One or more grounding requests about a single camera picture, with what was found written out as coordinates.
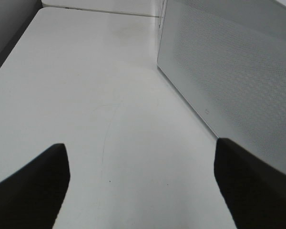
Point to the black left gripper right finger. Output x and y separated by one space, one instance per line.
254 192

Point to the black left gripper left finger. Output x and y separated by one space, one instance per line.
32 197

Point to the white microwave door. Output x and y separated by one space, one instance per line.
227 58

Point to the white adjacent table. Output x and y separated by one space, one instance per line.
149 8

